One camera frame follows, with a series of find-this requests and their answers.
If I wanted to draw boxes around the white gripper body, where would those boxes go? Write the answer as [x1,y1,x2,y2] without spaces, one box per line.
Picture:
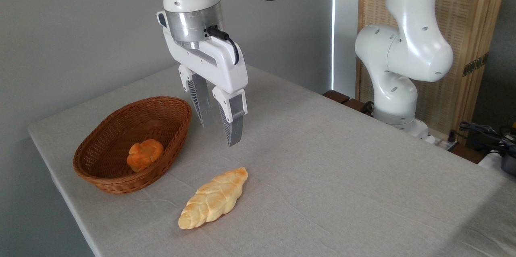
[157,10,249,95]

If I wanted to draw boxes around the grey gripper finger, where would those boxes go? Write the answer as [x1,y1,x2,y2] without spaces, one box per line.
[212,86,248,147]
[179,65,215,128]

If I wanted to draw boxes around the pale braided bread loaf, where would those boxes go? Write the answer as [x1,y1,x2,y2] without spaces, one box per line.
[178,167,249,230]

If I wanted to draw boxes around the brown wicker basket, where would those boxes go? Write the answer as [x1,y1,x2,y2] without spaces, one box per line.
[73,96,192,195]

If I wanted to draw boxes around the orange round bun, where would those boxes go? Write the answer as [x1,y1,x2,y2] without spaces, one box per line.
[127,139,164,172]

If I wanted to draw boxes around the grey tablecloth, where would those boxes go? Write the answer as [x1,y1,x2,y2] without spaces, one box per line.
[27,64,516,257]

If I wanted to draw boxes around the dark brown wooden board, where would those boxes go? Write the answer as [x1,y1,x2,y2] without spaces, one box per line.
[322,90,376,117]

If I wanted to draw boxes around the white power strip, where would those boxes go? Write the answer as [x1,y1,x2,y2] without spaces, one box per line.
[424,131,460,151]

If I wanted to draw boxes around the metal screen hinge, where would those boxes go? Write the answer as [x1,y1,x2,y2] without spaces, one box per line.
[462,52,489,77]

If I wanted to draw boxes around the wooden bamboo folding screen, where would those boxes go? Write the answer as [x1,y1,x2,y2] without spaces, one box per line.
[357,0,510,145]

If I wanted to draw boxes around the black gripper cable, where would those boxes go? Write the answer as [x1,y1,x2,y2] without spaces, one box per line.
[206,26,240,65]

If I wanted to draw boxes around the black cable bundle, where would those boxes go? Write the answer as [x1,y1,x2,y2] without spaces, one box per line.
[459,121,516,149]

